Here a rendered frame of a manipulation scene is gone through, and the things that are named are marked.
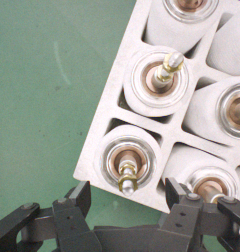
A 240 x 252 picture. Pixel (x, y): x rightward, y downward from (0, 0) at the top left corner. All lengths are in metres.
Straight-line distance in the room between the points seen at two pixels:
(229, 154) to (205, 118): 0.11
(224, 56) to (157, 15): 0.13
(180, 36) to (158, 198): 0.26
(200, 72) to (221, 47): 0.05
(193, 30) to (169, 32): 0.03
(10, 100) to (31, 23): 0.22
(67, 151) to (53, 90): 0.17
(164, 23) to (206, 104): 0.12
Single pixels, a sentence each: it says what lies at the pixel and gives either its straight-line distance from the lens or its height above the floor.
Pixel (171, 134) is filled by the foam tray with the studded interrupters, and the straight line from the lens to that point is 0.32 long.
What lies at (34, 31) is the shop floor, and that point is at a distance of 0.61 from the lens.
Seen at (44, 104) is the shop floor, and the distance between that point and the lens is 0.55.
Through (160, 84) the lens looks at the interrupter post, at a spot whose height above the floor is 0.27.
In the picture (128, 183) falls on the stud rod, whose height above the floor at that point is 0.34.
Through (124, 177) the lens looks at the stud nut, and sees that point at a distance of 0.17.
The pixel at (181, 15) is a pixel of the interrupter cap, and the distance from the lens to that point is 0.28.
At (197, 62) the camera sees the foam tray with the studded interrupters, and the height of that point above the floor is 0.18.
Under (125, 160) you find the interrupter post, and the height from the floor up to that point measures 0.28.
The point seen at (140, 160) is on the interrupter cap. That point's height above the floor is 0.25.
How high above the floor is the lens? 0.49
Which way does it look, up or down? 86 degrees down
